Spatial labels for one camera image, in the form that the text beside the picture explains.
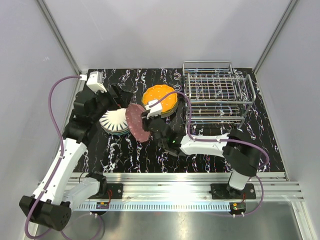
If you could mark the green dotted plate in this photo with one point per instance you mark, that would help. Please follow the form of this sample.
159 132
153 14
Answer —
168 113

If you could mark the aluminium frame post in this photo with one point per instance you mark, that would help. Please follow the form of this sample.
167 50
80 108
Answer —
275 34
57 34

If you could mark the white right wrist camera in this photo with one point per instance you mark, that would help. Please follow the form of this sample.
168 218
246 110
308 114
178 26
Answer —
153 108

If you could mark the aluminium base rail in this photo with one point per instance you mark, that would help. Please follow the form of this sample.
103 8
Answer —
185 192

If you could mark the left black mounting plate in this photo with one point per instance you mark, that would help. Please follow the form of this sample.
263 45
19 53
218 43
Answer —
110 190

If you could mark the black marble pattern mat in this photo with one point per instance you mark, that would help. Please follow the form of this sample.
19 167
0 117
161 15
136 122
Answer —
108 153

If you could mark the black mounting plate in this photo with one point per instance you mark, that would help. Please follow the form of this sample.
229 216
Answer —
110 190
222 191

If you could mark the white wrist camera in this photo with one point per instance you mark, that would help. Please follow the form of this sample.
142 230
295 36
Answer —
153 108
95 82

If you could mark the mint green plate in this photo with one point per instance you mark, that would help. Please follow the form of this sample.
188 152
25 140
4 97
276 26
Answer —
117 133

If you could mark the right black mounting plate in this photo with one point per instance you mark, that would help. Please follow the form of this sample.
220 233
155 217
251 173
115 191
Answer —
222 191

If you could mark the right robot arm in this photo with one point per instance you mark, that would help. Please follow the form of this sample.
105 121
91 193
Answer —
243 157

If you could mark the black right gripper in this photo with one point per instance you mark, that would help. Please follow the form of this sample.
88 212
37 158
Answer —
145 121

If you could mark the pink dotted plate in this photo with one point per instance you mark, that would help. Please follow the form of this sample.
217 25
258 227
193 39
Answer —
133 115

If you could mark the right aluminium frame post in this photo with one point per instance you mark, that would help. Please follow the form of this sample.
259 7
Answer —
275 34

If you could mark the left aluminium frame post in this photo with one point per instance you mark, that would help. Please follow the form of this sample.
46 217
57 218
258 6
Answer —
57 34

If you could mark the left small circuit board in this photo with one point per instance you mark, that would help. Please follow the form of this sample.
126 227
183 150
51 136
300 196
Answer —
102 205

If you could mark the small circuit board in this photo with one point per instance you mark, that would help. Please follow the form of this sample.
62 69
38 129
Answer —
238 206
102 205

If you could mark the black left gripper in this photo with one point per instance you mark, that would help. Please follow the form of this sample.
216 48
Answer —
121 99

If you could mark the orange dotted plate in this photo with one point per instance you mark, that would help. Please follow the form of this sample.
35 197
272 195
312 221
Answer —
157 92

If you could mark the right small circuit board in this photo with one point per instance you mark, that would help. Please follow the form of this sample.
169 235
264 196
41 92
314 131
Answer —
238 206

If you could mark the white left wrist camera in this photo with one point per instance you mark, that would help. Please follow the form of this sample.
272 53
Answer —
95 82

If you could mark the white blue striped plate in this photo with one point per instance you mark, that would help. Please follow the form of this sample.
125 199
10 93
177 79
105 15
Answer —
114 121

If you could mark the metal dish rack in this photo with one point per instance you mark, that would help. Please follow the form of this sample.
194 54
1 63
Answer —
218 93

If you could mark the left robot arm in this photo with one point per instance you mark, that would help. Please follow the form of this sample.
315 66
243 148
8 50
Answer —
51 205

